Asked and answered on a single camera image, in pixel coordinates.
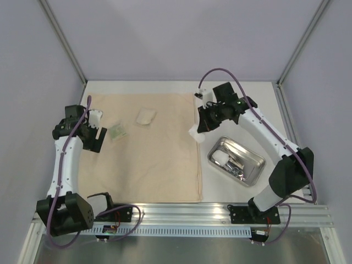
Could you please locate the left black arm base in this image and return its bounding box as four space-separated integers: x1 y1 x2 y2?
95 204 133 223

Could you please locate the aluminium front rail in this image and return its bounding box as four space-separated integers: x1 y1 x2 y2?
31 203 334 228

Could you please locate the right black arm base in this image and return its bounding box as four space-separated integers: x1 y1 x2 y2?
227 204 281 225

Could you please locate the white gauze pad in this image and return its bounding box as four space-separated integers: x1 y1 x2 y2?
212 150 230 167
188 124 205 143

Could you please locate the stainless steel tray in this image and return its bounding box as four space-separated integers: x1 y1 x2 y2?
207 136 266 187

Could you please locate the right aluminium frame post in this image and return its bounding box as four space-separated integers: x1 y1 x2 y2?
276 0 332 88

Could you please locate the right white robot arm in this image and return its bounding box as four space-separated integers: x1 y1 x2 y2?
194 82 314 223

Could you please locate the beige cloth mat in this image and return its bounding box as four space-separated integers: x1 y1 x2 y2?
78 93 202 203

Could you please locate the slotted grey cable duct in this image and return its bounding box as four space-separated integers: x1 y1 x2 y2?
84 225 252 238

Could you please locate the left aluminium frame post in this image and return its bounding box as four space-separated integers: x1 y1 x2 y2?
37 0 87 87

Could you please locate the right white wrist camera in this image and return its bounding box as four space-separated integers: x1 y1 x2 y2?
194 89 213 108

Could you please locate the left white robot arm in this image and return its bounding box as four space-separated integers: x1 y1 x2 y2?
36 105 116 237

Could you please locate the aluminium frame post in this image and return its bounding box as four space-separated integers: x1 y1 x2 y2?
276 0 332 88
37 0 87 87

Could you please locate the green printed glove packet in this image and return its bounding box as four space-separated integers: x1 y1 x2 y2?
108 123 127 141

